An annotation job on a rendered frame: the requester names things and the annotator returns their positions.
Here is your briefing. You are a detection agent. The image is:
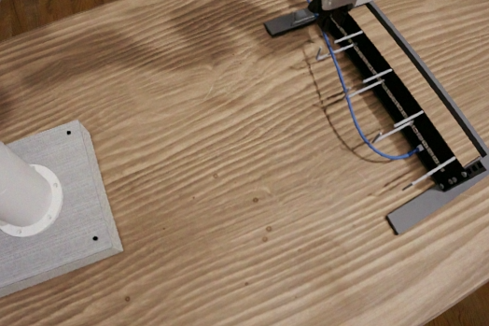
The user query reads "grey metal rack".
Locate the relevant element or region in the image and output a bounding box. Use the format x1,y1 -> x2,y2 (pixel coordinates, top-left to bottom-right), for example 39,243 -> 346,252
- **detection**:
264,1 -> 489,235

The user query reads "blue cable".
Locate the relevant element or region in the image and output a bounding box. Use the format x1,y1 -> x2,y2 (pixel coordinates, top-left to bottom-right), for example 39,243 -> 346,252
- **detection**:
320,28 -> 413,160

